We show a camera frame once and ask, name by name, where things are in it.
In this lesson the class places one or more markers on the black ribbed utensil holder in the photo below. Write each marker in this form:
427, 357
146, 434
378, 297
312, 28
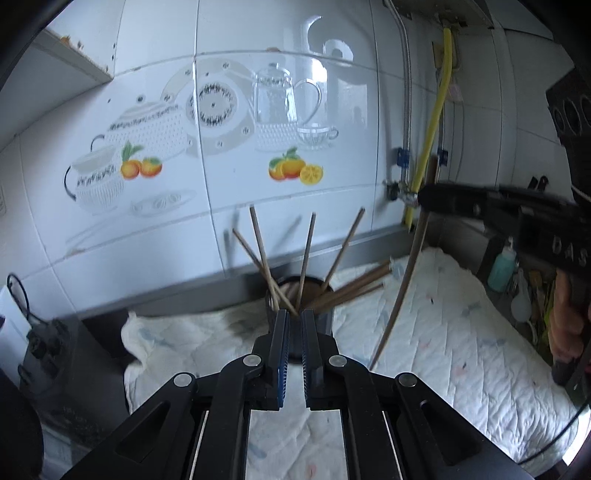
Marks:
312, 288

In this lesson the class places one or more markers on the teal soap pump bottle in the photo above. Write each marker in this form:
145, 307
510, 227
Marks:
503, 268

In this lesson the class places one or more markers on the black blender base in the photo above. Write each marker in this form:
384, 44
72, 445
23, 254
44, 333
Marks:
72, 382

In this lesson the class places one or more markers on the white plastic ladle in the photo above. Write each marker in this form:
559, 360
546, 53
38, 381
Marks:
521, 305

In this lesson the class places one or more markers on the person right hand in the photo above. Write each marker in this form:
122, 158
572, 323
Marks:
565, 323

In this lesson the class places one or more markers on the white wall shelf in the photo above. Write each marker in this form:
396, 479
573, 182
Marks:
51, 72

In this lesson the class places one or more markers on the red handle water valve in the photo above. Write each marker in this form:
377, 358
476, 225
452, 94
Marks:
399, 191

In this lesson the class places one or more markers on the wooden chopstick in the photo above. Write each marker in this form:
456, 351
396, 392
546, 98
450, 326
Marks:
279, 298
342, 249
263, 258
366, 280
347, 298
304, 264
416, 248

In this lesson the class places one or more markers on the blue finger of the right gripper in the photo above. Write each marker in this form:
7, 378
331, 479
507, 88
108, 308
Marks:
460, 200

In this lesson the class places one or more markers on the cleaver knife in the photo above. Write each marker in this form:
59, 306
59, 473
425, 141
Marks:
538, 184

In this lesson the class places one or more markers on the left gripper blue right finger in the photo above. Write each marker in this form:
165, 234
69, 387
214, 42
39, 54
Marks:
395, 427

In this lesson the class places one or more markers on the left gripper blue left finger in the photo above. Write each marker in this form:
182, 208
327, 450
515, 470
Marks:
196, 427

